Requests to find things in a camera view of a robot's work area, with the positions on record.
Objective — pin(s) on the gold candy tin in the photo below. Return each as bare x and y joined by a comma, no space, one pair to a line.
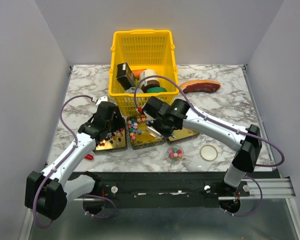
114,142
182,135
138,135

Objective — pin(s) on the red small object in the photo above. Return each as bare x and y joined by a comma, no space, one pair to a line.
89,157

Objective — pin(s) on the toy meat slice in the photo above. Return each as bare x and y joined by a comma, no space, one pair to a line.
200,86

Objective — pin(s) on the black box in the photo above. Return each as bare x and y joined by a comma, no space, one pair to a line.
125,76

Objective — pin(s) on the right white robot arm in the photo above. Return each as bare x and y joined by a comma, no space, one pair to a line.
246,142

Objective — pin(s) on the metal candy scoop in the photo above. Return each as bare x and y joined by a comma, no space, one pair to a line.
153,132

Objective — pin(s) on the white brown jar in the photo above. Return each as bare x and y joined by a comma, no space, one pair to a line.
148,81

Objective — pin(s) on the gold jar lid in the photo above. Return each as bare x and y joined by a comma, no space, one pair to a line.
208,152

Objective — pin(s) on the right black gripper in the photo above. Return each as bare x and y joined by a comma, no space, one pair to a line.
166,133

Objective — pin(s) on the orange carrot toy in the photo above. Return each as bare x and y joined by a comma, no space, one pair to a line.
137,73

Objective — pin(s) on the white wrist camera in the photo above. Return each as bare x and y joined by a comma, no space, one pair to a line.
101,99
142,112

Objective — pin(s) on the aluminium rail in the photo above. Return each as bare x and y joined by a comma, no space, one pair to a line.
272,188

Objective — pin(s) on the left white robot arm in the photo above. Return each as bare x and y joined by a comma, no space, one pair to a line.
48,192

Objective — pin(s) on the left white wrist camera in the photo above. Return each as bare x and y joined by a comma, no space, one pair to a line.
101,99

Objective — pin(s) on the black base frame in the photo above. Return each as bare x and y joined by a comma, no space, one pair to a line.
132,190

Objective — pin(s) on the clear plastic jar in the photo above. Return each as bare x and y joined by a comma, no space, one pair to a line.
174,154

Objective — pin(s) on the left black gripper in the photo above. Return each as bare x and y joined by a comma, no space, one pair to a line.
119,122

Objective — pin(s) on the yellow plastic basket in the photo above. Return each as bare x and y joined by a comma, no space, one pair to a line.
140,49

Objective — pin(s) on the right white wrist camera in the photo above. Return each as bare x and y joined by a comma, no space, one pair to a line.
142,112

